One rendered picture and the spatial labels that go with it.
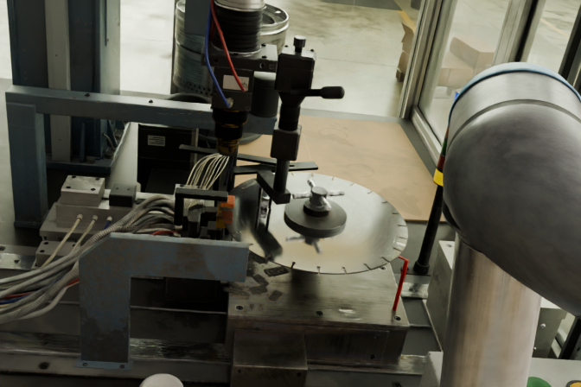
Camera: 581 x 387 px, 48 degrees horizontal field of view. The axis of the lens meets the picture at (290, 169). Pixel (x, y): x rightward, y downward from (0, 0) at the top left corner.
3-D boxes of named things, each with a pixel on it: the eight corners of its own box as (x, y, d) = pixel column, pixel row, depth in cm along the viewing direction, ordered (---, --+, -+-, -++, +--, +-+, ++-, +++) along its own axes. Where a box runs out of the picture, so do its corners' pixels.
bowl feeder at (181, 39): (272, 116, 205) (287, 3, 189) (276, 159, 178) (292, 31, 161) (175, 106, 202) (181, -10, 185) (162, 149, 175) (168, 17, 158)
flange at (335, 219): (316, 194, 121) (318, 183, 120) (359, 222, 114) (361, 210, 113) (271, 210, 114) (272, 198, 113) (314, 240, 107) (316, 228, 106)
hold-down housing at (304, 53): (301, 154, 108) (319, 35, 98) (299, 167, 103) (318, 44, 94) (268, 148, 108) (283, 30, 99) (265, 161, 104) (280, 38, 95)
